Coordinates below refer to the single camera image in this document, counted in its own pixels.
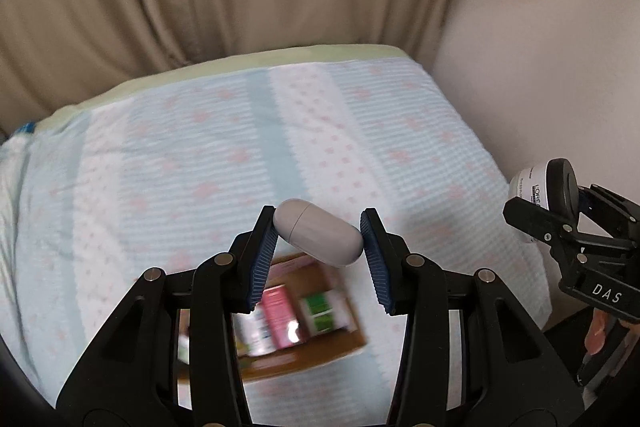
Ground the green mattress edge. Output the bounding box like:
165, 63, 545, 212
29, 43, 417, 134

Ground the person's right hand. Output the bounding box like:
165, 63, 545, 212
585, 309, 616, 357

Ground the black lidded small jar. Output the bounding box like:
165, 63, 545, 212
508, 158, 579, 229

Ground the green labelled white jar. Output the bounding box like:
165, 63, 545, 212
299, 289, 356, 337

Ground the open cardboard box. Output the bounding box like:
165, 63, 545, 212
177, 252, 369, 383

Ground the red rectangular box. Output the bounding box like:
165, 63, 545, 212
260, 285, 307, 350

